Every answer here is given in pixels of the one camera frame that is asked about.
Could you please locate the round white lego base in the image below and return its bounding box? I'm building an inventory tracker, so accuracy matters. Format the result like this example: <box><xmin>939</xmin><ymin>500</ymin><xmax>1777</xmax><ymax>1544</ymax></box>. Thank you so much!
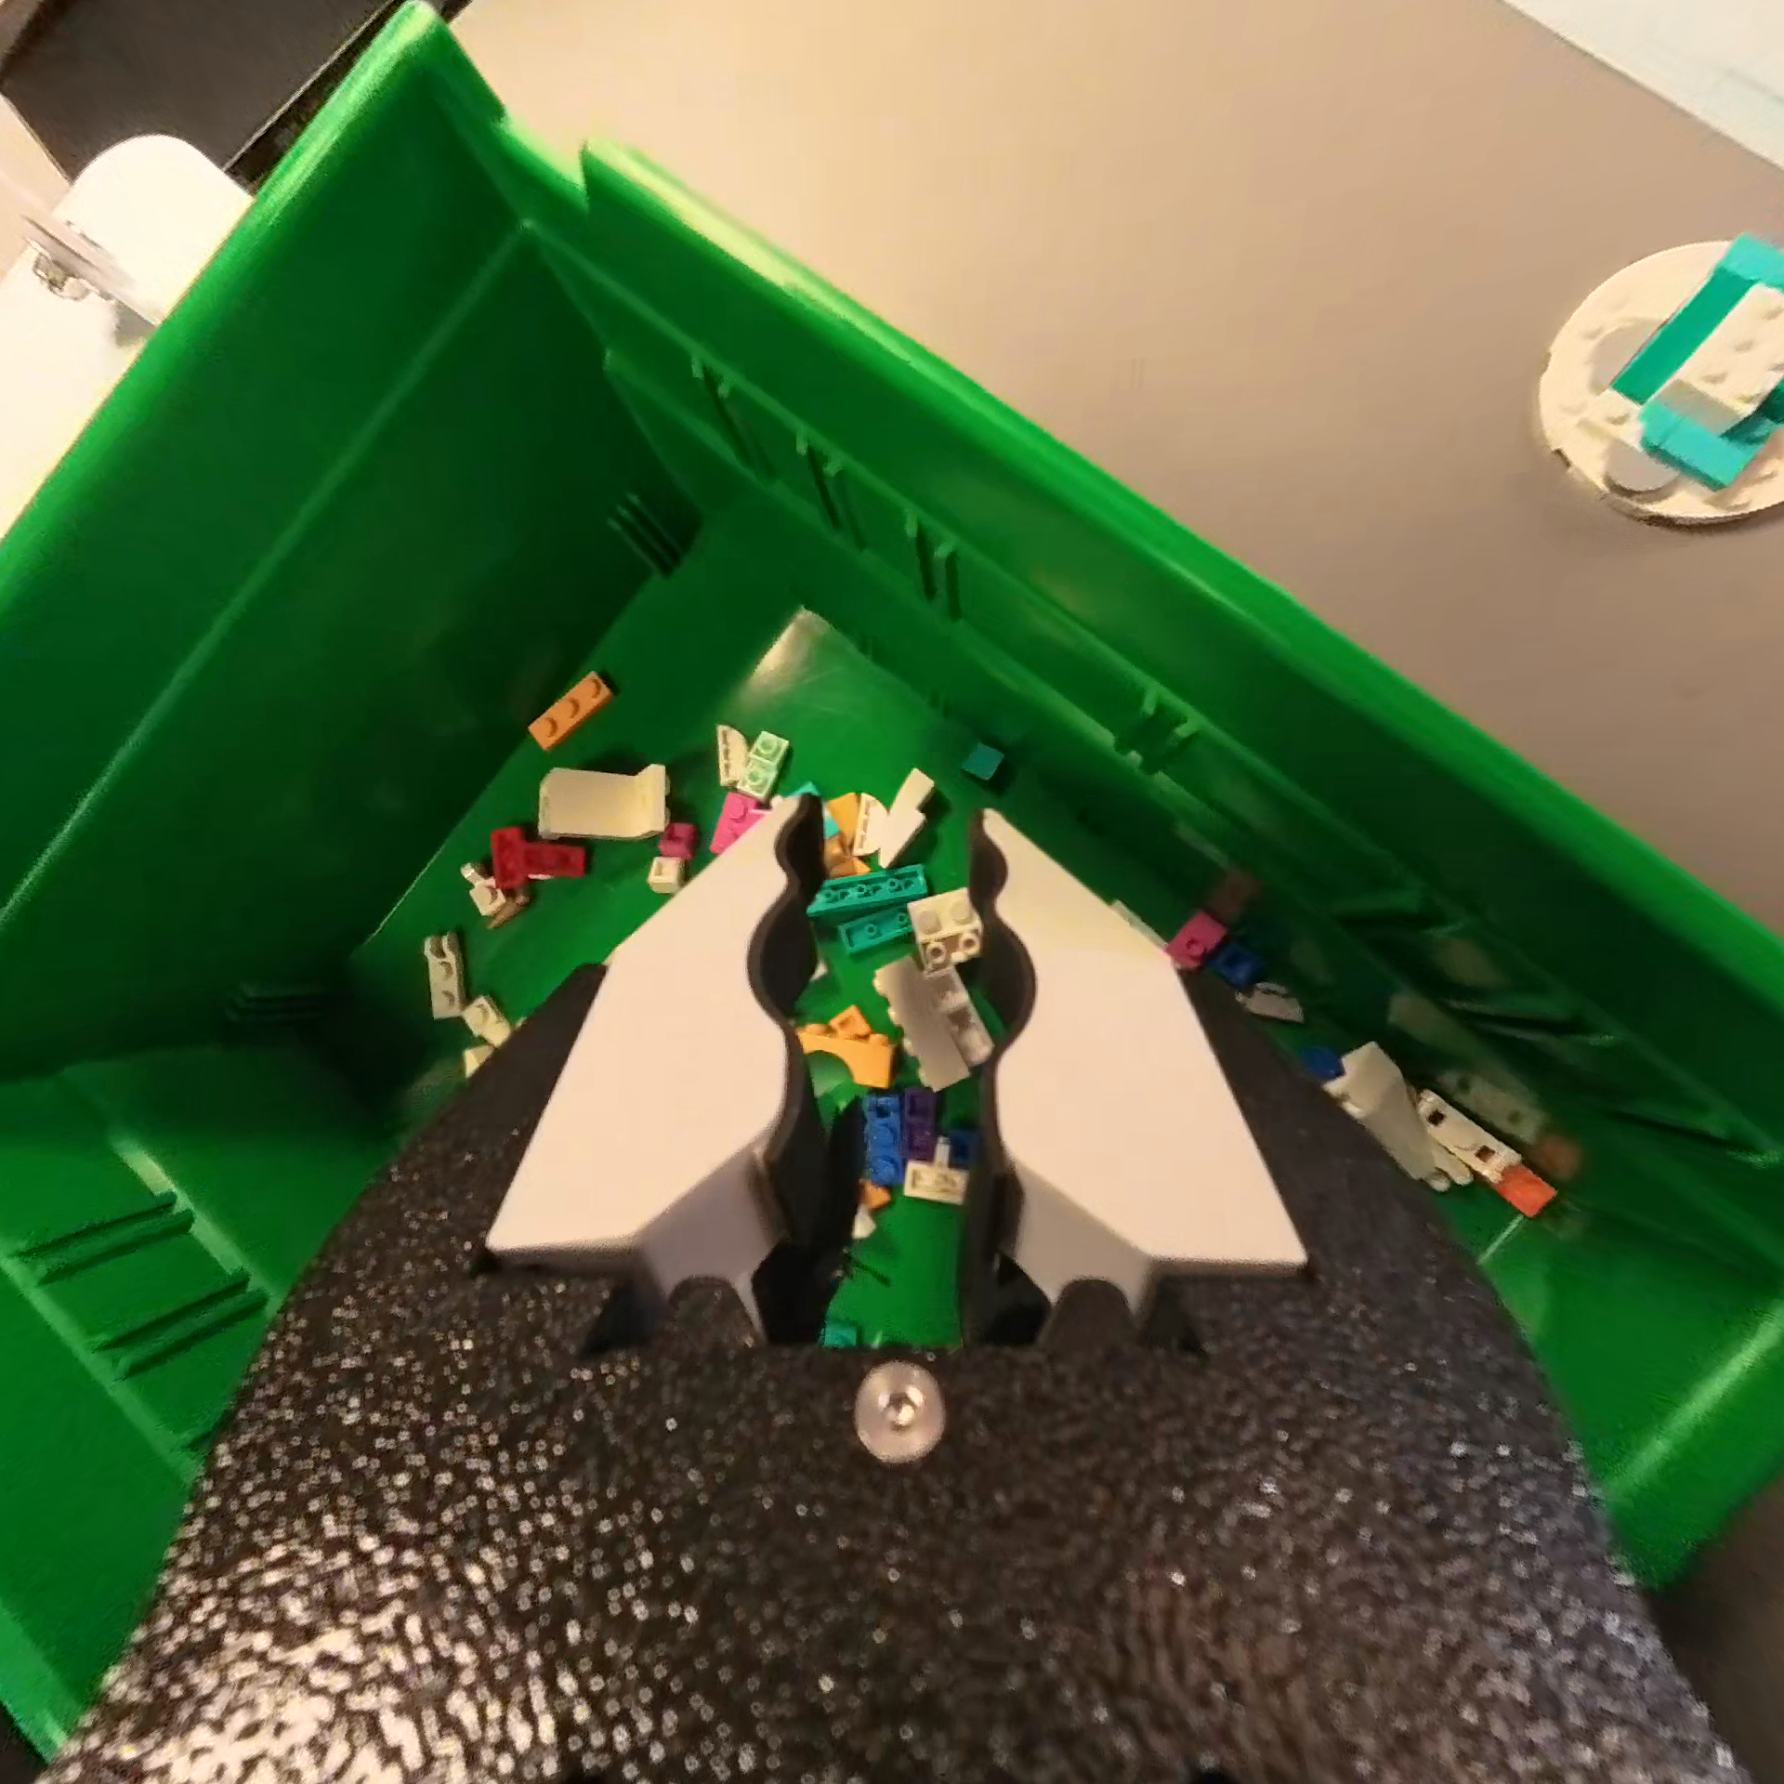
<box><xmin>1540</xmin><ymin>235</ymin><xmax>1784</xmax><ymax>529</ymax></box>

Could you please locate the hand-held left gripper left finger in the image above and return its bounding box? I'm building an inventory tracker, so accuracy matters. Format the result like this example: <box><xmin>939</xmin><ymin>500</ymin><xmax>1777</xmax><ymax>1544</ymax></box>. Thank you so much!
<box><xmin>486</xmin><ymin>796</ymin><xmax>841</xmax><ymax>1343</ymax></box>

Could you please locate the pile of lego bricks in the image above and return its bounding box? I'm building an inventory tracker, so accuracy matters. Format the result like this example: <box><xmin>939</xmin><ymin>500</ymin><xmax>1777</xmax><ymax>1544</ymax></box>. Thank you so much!
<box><xmin>422</xmin><ymin>668</ymin><xmax>1586</xmax><ymax>1261</ymax></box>

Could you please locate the green plastic bin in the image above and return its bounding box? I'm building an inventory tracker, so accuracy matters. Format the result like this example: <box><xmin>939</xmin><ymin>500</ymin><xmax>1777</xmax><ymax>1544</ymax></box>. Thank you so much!
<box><xmin>0</xmin><ymin>0</ymin><xmax>1784</xmax><ymax>1761</ymax></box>

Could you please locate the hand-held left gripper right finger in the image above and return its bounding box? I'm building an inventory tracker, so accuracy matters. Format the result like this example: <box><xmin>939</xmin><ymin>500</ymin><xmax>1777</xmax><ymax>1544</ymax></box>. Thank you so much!
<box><xmin>959</xmin><ymin>808</ymin><xmax>1313</xmax><ymax>1343</ymax></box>

